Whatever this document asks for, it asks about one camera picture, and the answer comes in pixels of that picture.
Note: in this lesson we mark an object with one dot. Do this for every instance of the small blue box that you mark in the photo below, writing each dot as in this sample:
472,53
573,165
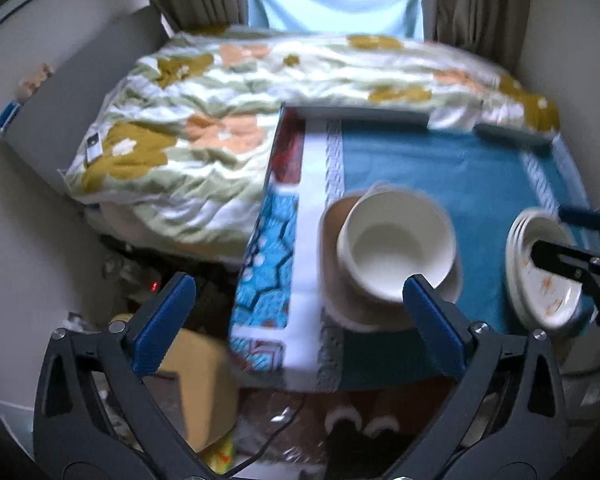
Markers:
6,117

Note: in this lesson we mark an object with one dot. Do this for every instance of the orange patterned white plate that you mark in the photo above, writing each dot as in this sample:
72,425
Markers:
545,295

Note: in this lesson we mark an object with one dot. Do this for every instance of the floral blanket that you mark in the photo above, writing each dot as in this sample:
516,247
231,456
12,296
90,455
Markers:
205,170

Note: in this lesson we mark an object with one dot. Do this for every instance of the grey board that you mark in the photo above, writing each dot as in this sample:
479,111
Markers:
370,114

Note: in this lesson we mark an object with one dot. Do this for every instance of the small pink figure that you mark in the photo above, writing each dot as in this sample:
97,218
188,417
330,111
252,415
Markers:
36,80

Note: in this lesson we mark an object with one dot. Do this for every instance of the grey headboard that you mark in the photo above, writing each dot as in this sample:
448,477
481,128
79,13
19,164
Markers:
70,100

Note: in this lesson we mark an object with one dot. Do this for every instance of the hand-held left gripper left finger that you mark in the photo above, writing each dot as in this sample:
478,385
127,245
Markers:
165,320

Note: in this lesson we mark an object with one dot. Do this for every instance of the yellow packet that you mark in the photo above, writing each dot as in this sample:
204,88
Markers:
220,455

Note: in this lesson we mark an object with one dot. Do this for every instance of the cardboard box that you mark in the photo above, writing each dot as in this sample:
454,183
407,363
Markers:
200,375

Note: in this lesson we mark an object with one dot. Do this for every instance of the teal patterned tablecloth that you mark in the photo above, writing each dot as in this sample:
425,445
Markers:
430,170

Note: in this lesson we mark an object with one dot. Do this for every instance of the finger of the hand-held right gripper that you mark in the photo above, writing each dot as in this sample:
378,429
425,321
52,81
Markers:
582,216
555,257

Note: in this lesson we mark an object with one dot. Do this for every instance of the cream bowl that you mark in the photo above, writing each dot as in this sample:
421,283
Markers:
395,245

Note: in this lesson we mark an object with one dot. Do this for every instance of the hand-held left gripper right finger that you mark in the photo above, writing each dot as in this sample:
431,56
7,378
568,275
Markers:
435,325

